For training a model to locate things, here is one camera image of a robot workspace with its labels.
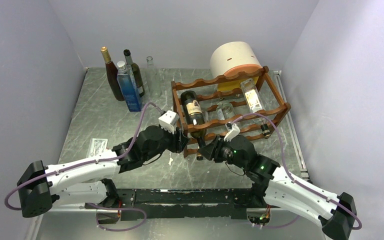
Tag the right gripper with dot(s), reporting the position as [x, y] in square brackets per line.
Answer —
[220, 144]

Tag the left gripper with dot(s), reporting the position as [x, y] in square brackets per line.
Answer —
[178, 140]

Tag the dark wine bottle white label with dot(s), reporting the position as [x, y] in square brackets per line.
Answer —
[194, 115]

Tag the clear bottle orange label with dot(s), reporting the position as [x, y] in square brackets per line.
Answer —
[255, 104]

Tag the clear glass bottle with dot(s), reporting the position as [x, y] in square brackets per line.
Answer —
[153, 78]

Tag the blue glass bottle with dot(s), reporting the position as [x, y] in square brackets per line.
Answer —
[128, 87]

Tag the green wine bottle silver cap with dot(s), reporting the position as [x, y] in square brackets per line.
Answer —
[136, 72]

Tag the rose wine bottle gold cap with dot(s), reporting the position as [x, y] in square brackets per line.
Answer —
[111, 73]

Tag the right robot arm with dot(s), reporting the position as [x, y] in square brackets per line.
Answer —
[333, 213]

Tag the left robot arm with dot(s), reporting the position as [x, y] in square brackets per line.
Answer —
[89, 180]

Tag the clear bottle lower rack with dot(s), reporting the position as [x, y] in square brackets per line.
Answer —
[225, 111]

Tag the wooden wine rack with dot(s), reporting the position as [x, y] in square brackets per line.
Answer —
[227, 89]

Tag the white printed card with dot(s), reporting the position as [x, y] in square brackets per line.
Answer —
[96, 147]

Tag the white orange cylinder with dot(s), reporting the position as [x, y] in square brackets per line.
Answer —
[232, 58]

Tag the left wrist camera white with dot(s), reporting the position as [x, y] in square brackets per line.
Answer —
[168, 121]

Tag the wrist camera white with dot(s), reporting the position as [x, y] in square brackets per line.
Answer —
[168, 121]
[232, 131]

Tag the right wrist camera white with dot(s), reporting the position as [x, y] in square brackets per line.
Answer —
[232, 131]

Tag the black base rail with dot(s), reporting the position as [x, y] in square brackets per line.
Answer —
[234, 203]

